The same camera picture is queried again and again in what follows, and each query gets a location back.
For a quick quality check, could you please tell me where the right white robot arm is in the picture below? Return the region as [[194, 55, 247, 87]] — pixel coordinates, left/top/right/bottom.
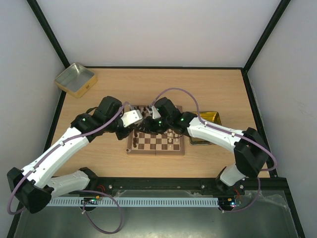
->
[[139, 97, 268, 194]]

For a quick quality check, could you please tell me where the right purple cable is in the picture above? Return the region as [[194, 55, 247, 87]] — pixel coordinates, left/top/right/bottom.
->
[[151, 87, 278, 214]]

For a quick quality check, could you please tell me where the white slotted cable duct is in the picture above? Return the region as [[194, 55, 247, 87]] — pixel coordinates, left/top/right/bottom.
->
[[48, 197, 218, 208]]

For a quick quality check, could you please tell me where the wooden chess board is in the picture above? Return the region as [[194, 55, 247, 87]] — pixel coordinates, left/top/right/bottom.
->
[[126, 105, 186, 156]]

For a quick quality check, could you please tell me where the gold green tin box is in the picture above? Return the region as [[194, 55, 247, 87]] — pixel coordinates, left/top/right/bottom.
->
[[189, 112, 222, 146]]

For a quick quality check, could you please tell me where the black aluminium frame rail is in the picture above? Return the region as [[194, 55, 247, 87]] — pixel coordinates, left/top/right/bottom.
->
[[49, 176, 289, 196]]

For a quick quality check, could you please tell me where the empty silver tin lid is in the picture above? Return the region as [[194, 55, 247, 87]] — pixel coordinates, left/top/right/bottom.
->
[[54, 63, 97, 99]]

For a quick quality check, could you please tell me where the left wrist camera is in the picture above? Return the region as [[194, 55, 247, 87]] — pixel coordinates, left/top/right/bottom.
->
[[121, 110, 143, 127]]

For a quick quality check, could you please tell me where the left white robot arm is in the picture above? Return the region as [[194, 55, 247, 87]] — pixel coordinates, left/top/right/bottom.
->
[[7, 110, 143, 214]]

